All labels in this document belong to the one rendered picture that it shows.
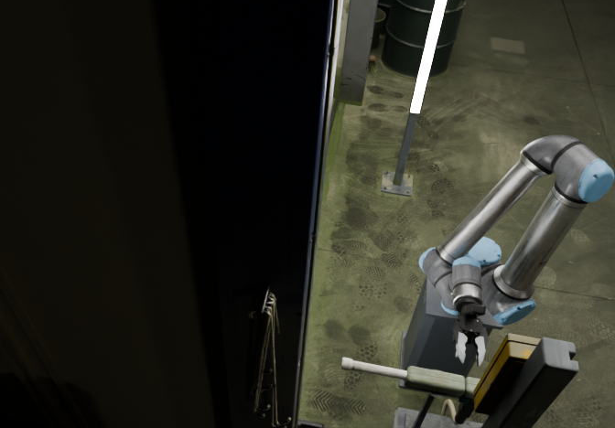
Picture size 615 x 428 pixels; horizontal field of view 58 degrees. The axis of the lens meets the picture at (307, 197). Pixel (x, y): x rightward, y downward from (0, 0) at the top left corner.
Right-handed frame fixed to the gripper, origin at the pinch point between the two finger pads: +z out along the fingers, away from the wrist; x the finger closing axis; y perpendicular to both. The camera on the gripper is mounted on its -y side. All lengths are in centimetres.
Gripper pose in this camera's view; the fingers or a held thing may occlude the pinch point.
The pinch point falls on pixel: (471, 358)
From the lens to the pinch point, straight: 171.2
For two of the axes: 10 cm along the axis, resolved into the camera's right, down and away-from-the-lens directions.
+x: -9.8, -1.6, 0.8
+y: -0.6, 7.0, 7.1
